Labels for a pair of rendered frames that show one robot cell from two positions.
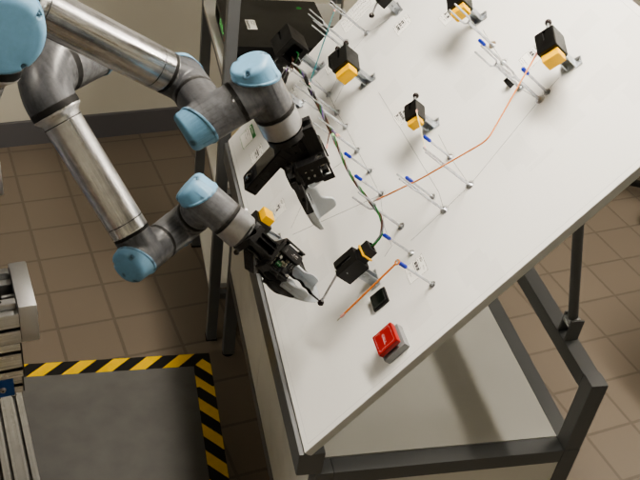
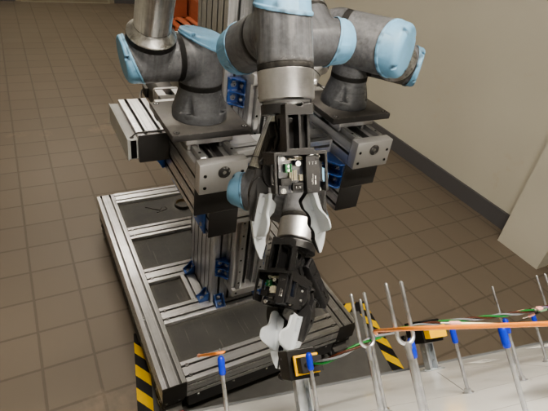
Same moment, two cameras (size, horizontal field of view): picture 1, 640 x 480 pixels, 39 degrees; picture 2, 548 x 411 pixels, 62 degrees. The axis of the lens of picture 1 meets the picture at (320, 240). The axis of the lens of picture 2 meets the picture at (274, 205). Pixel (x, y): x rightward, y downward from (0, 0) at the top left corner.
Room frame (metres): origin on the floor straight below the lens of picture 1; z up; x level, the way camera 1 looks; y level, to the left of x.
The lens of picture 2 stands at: (1.34, -0.48, 1.70)
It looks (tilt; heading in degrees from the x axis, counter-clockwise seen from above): 34 degrees down; 86
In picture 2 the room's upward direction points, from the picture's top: 9 degrees clockwise
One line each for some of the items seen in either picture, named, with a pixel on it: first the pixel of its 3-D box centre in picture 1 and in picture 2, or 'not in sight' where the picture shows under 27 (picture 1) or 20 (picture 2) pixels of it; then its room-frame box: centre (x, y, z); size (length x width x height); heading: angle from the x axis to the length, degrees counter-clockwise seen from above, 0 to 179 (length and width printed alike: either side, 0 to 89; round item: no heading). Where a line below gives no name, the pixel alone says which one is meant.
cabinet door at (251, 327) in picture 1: (249, 276); not in sight; (2.00, 0.19, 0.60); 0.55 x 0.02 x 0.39; 17
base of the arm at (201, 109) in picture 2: not in sight; (200, 97); (1.18, 0.71, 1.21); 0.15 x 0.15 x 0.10
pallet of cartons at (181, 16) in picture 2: not in sight; (188, 11); (0.21, 6.24, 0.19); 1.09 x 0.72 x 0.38; 118
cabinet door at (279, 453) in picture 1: (281, 421); not in sight; (1.48, 0.03, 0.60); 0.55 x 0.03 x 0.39; 17
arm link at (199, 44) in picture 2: not in sight; (198, 55); (1.17, 0.70, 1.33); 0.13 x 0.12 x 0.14; 31
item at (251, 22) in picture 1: (273, 31); not in sight; (2.61, 0.24, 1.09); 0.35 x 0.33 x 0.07; 17
